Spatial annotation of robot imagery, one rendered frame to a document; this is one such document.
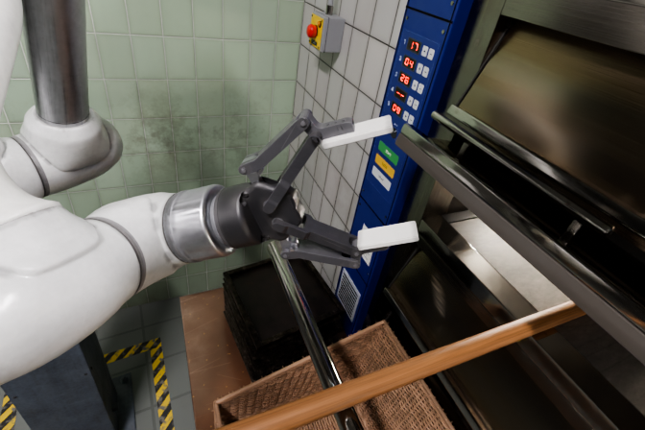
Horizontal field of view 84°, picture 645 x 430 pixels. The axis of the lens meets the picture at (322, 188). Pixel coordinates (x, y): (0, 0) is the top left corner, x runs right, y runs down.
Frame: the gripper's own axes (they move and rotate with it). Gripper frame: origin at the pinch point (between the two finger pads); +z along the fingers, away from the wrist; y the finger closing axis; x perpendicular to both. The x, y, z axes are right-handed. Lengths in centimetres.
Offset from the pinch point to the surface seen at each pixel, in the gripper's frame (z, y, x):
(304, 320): -19.9, 24.9, -4.4
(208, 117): -72, 11, -98
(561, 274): 15.8, 16.1, 0.9
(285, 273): -24.4, 22.5, -13.5
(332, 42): -14, -3, -83
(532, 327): 15.5, 38.7, -8.7
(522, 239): 13.4, 14.6, -4.2
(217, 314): -73, 64, -44
